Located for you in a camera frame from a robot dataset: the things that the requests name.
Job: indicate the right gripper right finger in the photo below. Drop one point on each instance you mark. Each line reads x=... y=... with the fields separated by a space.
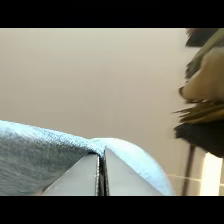
x=126 y=180

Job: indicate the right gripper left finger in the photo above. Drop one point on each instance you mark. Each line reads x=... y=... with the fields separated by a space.
x=83 y=176

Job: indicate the blue jeans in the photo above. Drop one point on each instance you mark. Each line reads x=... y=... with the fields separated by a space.
x=36 y=156

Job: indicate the brown clothes hanger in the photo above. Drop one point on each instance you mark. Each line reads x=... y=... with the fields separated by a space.
x=206 y=80

